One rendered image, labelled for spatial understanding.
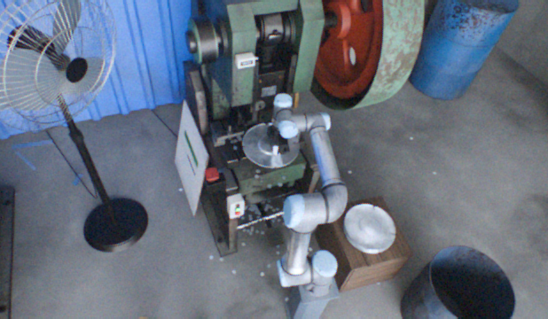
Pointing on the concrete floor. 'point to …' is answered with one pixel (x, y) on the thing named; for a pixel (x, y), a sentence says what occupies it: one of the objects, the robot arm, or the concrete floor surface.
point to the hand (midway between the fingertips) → (277, 154)
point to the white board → (191, 157)
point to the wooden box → (400, 252)
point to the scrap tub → (459, 288)
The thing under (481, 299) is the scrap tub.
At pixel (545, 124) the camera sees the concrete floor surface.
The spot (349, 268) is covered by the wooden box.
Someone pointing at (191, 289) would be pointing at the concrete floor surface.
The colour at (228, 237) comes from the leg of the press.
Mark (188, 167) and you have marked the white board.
